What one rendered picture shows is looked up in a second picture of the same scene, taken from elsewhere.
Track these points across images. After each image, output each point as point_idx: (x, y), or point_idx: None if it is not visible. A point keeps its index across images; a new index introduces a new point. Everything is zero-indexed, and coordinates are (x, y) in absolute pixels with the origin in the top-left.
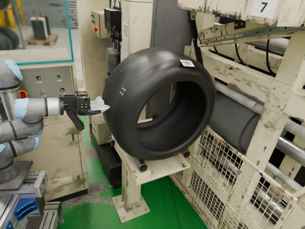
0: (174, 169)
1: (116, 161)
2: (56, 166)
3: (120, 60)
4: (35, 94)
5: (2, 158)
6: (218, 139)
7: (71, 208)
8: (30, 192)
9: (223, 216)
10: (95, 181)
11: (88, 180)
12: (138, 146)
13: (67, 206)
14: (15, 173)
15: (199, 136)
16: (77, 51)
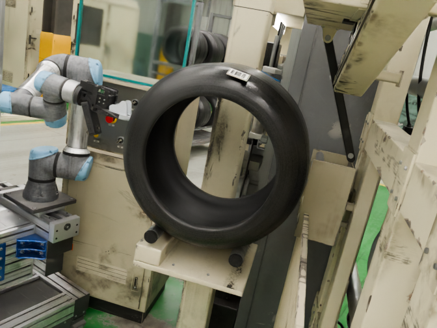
0: (208, 280)
1: None
2: (113, 241)
3: None
4: (125, 123)
5: (40, 168)
6: (300, 256)
7: (104, 326)
8: (45, 229)
9: None
10: (166, 316)
11: (158, 309)
12: (142, 183)
13: (103, 321)
14: (45, 196)
15: (259, 228)
16: None
